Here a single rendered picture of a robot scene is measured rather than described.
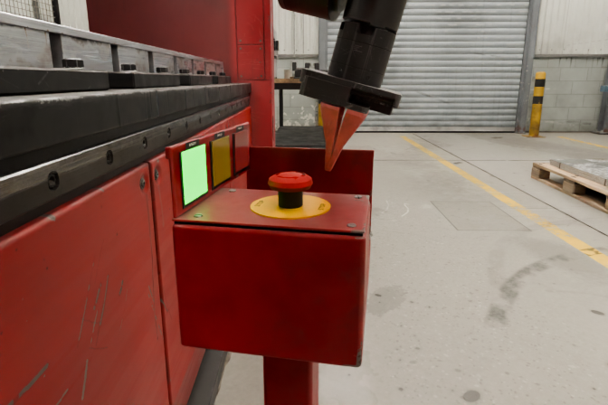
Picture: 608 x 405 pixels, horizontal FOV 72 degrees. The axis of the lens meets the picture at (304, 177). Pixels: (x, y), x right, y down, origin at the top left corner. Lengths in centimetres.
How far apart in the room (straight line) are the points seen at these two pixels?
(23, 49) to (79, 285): 32
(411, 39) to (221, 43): 554
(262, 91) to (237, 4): 41
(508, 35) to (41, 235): 770
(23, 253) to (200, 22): 180
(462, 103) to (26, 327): 743
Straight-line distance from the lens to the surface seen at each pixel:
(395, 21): 44
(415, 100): 739
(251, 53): 209
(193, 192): 38
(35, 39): 69
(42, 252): 45
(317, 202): 39
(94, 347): 56
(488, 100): 778
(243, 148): 50
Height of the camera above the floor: 89
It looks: 13 degrees down
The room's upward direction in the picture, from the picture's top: straight up
